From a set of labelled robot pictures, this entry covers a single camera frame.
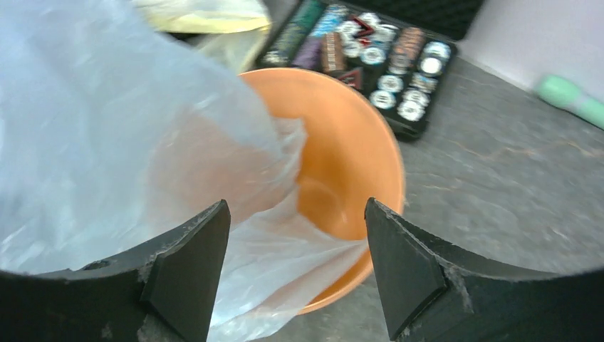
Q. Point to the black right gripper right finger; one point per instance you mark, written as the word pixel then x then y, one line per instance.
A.
pixel 433 290

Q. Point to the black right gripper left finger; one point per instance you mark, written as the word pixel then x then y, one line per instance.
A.
pixel 161 290

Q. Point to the orange plastic trash bin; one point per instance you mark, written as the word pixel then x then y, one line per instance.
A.
pixel 350 155

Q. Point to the light blue plastic bag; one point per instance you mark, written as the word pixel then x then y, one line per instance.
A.
pixel 112 134

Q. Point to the mint green cylindrical tool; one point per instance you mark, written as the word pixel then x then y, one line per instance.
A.
pixel 565 95

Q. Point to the black poker chip case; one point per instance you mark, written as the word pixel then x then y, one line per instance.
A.
pixel 397 52

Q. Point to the brown poker chip stack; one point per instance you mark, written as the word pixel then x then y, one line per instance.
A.
pixel 332 56

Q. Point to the purple poker chip stack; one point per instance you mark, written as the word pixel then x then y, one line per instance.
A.
pixel 308 54

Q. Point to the yellow translucent plastic bag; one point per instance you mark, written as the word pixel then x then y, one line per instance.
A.
pixel 229 32

